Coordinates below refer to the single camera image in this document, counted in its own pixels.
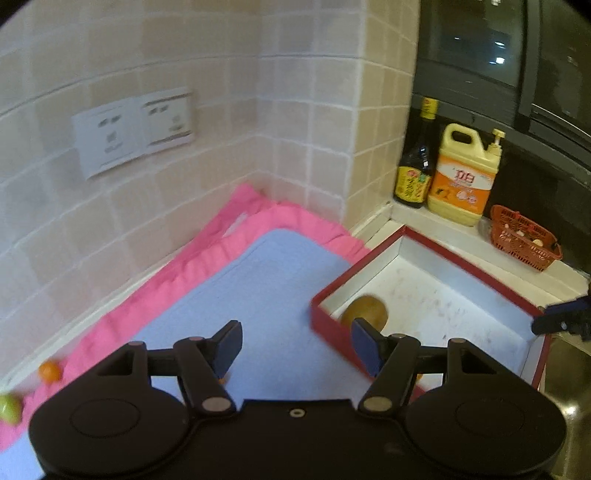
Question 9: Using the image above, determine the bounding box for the red box with white inside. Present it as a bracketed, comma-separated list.
[310, 226, 552, 393]

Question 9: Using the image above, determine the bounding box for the white wall socket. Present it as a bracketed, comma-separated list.
[71, 99, 148, 181]
[134, 88, 195, 151]

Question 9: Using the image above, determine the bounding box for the orange plastic basket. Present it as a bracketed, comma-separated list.
[489, 204, 563, 273]

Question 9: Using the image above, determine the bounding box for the green round fruit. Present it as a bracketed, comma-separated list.
[0, 394, 22, 425]

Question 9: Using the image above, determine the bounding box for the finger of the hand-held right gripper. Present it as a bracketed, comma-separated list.
[531, 298, 591, 342]

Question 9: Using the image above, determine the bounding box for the dark soy sauce bottle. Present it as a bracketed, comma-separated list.
[393, 97, 439, 209]

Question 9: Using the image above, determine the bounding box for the light blue quilted mat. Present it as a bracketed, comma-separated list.
[0, 229, 384, 480]

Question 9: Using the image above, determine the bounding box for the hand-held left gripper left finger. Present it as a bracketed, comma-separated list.
[95, 319, 244, 416]

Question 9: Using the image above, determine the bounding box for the pink cloth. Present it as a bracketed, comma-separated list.
[0, 184, 426, 453]

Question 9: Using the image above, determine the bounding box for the yellow detergent jug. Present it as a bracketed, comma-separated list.
[427, 123, 506, 228]

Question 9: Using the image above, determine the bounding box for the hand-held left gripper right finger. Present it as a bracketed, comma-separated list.
[351, 318, 502, 416]

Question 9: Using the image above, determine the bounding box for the dark window frame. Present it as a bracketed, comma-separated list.
[413, 0, 591, 185]

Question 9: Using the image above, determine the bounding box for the golden brown round fruit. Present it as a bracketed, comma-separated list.
[342, 296, 389, 333]

